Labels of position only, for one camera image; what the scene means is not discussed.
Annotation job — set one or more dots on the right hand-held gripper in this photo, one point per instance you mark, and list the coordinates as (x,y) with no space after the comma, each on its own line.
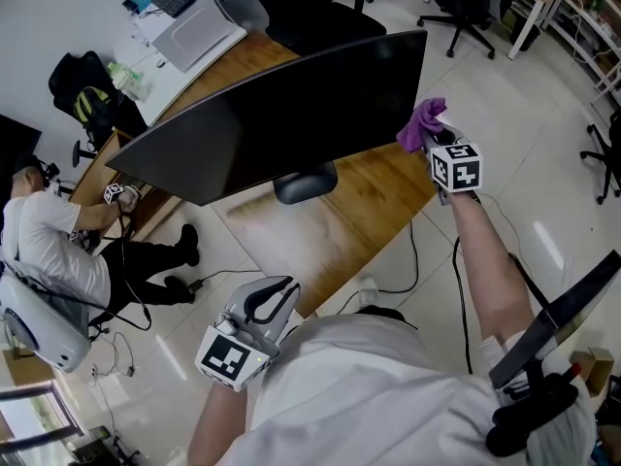
(458,168)

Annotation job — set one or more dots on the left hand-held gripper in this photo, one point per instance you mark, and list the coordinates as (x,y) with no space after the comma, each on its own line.
(228,357)

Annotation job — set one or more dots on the purple cloth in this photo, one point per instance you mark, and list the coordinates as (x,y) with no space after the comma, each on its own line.
(419,122)

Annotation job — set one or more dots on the black monitor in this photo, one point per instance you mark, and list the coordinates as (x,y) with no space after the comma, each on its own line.
(267,124)

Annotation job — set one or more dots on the person's left forearm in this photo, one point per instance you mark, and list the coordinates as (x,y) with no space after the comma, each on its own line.
(218,430)

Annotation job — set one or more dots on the person's white shoe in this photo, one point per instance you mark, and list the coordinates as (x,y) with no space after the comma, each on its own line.
(367,289)

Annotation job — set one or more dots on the person's black trousers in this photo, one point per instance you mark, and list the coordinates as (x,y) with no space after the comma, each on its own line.
(388,314)

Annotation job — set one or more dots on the person's white shirt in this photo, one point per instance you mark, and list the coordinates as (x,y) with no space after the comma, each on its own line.
(364,396)

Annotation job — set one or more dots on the white shelving unit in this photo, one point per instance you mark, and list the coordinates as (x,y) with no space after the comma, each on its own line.
(606,88)

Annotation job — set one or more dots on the wooden shelf unit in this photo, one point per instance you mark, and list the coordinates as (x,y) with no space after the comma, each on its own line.
(94,187)

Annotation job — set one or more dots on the black floor equipment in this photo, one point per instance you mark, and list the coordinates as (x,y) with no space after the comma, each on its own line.
(92,442)

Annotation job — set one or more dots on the clear jar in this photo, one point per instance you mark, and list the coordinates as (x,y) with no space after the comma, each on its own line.
(136,90)

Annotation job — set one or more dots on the white box appliance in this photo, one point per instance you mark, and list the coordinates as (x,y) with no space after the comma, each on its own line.
(204,32)

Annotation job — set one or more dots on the green black backpack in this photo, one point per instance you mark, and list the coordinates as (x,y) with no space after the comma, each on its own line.
(89,102)

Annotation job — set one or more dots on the green bottle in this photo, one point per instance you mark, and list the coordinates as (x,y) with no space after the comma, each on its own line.
(119,71)

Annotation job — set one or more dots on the cardboard box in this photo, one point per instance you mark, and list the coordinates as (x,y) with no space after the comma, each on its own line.
(599,362)

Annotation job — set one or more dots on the black keyboard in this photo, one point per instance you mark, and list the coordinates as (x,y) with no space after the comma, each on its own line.
(174,0)

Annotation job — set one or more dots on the teal plastic bag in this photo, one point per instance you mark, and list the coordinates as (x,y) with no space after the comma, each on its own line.
(140,2)

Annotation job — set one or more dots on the black shoulder mount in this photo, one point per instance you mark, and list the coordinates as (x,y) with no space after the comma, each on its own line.
(529,413)

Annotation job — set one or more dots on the large black wall screen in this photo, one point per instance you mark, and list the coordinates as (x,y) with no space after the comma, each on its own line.
(17,139)

